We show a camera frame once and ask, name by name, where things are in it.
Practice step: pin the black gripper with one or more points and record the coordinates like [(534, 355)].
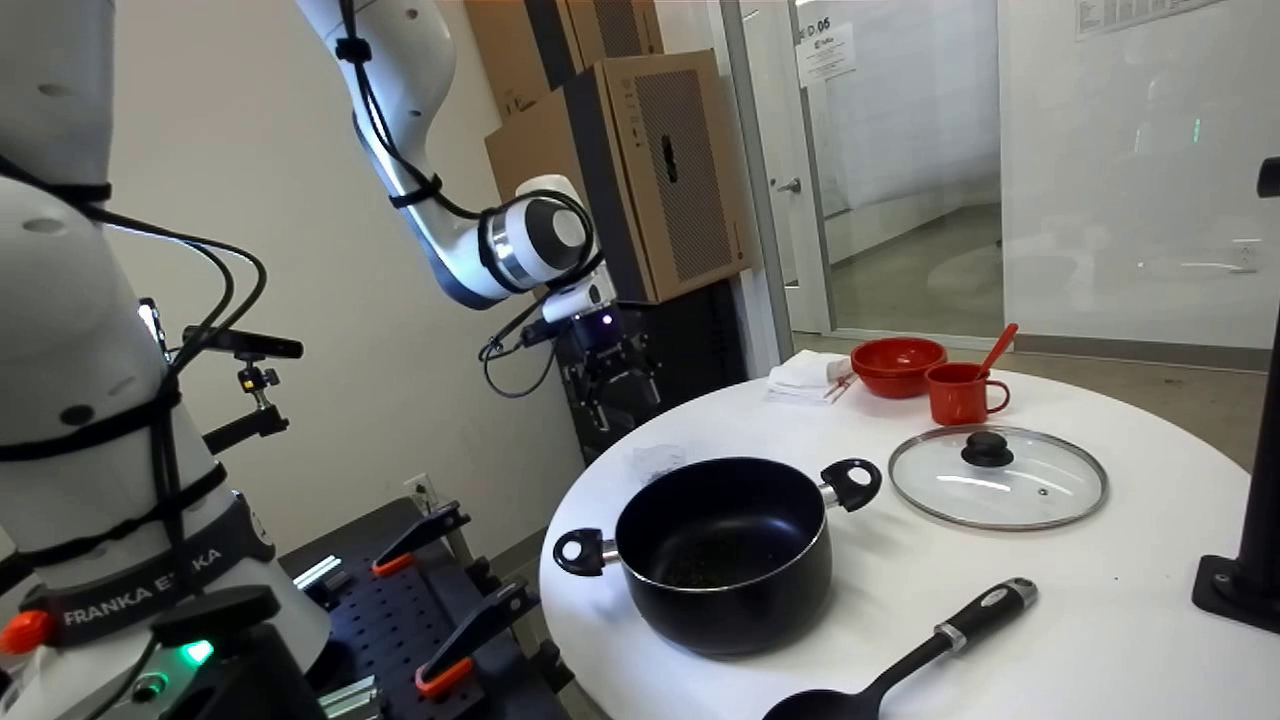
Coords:
[(608, 345)]

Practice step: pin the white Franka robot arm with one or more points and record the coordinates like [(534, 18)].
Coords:
[(83, 403)]

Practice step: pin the black computer tower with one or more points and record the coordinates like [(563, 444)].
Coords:
[(694, 361)]

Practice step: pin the white paper napkin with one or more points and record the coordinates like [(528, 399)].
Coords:
[(807, 375)]

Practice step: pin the small brown cardboard box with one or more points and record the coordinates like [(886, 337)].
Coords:
[(534, 144)]

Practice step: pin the red bowl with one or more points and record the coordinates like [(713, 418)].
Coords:
[(898, 367)]

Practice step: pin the blue perforated workbench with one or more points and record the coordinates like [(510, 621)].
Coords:
[(386, 614)]

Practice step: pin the red mug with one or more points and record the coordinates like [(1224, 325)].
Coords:
[(957, 399)]

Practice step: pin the white paper door sign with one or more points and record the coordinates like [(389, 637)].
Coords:
[(827, 55)]

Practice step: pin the orange plastic spoon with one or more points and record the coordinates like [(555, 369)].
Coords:
[(1002, 345)]

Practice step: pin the black plastic ladle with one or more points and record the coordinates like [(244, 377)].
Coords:
[(980, 614)]

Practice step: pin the glass lid with black knob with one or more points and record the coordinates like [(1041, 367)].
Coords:
[(1044, 485)]

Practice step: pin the grey metal door frame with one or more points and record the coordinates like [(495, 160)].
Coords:
[(766, 200)]

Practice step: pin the white wall socket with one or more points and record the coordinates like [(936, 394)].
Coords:
[(416, 489)]

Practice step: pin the black camera on mount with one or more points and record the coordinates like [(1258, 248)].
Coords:
[(244, 345)]

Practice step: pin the white wall poster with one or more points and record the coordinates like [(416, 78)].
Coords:
[(1146, 11)]

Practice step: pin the black camera stand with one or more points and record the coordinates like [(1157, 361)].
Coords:
[(1262, 534)]

